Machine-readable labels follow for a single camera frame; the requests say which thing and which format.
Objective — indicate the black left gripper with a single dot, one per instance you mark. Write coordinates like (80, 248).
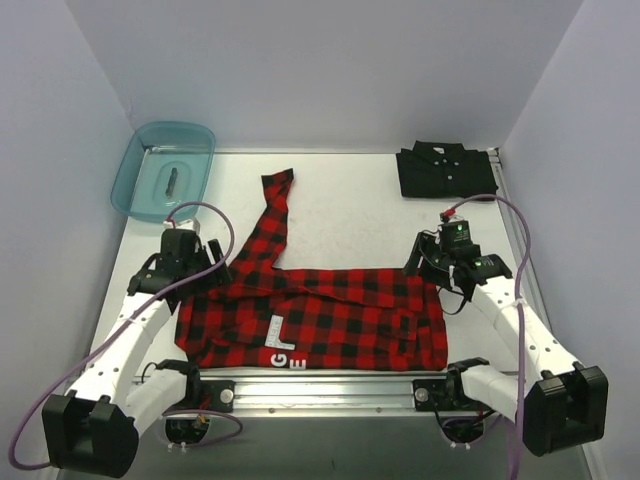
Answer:
(208, 265)

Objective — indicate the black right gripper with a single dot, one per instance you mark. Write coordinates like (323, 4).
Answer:
(422, 261)

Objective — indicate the red black plaid shirt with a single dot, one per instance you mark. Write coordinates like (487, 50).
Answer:
(357, 319)

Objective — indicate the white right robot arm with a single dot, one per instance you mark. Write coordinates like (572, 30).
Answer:
(554, 400)

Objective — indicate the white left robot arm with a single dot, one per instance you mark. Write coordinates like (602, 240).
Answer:
(96, 425)

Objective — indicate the dark object in basin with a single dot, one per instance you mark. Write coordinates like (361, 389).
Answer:
(172, 179)

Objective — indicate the folded black button shirt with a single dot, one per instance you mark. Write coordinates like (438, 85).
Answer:
(435, 170)

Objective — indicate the teal plastic basin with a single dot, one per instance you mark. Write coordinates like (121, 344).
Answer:
(154, 149)

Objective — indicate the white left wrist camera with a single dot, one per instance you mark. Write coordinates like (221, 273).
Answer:
(189, 224)

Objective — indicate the aluminium right side rail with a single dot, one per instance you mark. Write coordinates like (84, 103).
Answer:
(516, 236)

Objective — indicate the aluminium rail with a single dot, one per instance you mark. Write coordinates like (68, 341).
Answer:
(516, 236)
(324, 396)

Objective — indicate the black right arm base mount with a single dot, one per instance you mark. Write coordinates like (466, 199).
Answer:
(434, 393)

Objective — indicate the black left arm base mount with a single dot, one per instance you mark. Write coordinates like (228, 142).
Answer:
(213, 395)

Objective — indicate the aluminium front rail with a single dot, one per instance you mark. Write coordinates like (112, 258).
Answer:
(324, 396)

